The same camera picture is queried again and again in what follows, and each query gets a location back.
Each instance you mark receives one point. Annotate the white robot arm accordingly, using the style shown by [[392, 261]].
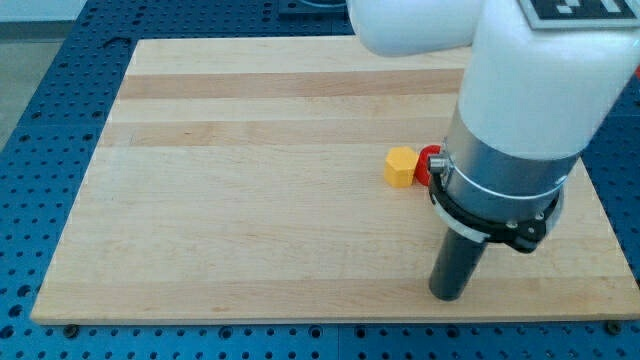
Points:
[[542, 77]]

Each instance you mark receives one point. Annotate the yellow hexagonal block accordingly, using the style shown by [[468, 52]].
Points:
[[400, 165]]

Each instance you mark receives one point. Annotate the light wooden board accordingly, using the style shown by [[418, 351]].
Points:
[[240, 181]]

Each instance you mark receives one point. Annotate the red round block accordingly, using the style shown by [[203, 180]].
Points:
[[421, 173]]

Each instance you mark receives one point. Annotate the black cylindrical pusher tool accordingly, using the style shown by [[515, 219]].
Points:
[[457, 259]]

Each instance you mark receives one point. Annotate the black white fiducial tag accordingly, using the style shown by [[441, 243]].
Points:
[[581, 14]]

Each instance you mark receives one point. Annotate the black mounting ring bracket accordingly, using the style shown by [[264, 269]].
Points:
[[523, 236]]

